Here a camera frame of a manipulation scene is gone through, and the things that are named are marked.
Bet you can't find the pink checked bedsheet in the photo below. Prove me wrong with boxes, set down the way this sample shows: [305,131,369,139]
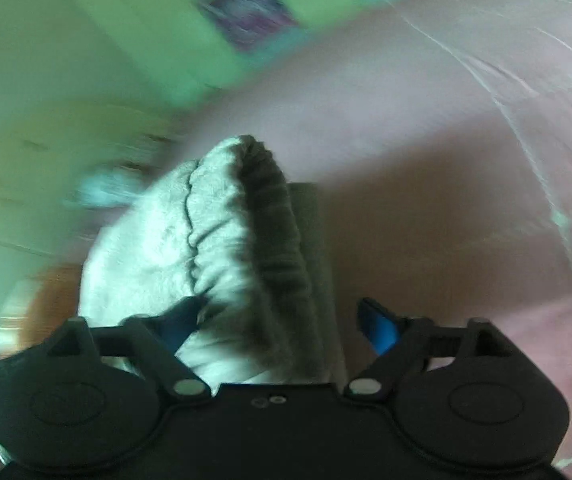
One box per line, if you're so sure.
[173,0,572,480]

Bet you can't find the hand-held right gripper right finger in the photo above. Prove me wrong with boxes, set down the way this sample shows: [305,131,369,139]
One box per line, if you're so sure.
[342,297,511,402]

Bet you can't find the wall poster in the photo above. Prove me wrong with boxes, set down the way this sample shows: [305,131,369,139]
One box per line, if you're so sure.
[195,0,301,54]

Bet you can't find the orange striped pillow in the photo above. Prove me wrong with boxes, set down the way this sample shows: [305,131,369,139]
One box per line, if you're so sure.
[0,264,86,361]

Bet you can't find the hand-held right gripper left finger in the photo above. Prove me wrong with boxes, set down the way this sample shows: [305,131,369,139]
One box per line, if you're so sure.
[47,296,213,401]

